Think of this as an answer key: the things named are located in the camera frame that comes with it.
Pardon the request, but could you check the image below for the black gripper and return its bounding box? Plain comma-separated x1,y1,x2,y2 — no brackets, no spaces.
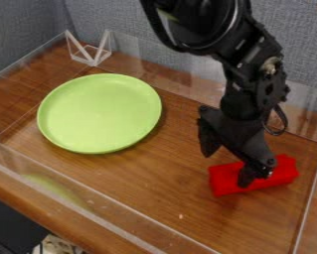
197,104,279,190

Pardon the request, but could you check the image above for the red rectangular block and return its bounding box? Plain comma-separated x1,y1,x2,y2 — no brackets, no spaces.
209,154,300,196

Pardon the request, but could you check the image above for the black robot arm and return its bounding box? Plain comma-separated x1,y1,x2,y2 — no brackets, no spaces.
140,0,290,188

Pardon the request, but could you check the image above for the green round plate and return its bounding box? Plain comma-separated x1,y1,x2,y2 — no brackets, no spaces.
38,73,162,154

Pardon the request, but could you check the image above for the black cable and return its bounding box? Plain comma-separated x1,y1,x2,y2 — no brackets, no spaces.
261,103,291,137

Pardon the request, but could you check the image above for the clear acrylic enclosure wall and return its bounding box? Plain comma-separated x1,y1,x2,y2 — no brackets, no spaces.
0,32,317,254

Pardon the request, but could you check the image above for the clear acrylic corner bracket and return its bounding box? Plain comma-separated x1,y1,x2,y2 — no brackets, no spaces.
66,30,111,66

